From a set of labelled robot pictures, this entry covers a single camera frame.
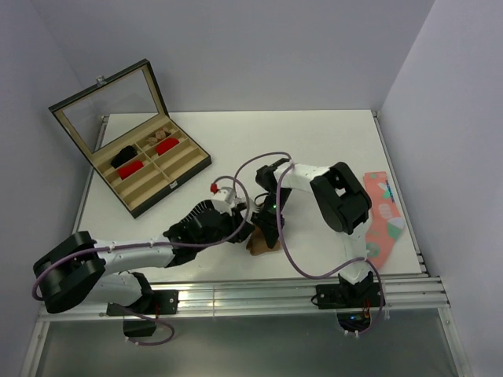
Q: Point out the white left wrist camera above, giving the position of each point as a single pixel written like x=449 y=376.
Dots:
x=224 y=200

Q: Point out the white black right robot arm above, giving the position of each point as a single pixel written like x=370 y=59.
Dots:
x=344 y=205

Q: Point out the tan ribbed sock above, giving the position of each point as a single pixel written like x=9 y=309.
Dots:
x=257 y=245

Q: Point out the black white striped sock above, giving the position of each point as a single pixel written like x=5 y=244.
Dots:
x=200 y=212

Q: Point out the red rolled sock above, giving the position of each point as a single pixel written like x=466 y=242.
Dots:
x=165 y=145
x=129 y=169

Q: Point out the black rolled sock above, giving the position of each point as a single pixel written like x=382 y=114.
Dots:
x=126 y=154

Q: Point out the red rolled sock right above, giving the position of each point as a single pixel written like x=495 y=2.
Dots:
x=165 y=145

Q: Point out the aluminium rail frame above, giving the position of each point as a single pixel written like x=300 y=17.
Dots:
x=252 y=316

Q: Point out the beige rolled sock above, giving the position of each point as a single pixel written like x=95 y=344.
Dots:
x=158 y=136

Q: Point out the pink patterned sock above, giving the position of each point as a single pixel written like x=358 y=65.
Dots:
x=387 y=224

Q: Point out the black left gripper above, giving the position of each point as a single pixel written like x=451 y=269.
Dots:
x=234 y=220

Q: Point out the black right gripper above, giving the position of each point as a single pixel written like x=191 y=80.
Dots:
x=267 y=225

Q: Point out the red rolled sock left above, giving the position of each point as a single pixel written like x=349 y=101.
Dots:
x=129 y=169

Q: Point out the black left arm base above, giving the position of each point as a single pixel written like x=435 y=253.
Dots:
x=142 y=319

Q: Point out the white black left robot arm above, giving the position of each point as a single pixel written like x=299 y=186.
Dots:
x=83 y=269

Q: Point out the black compartment storage box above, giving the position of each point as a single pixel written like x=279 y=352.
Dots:
x=124 y=109

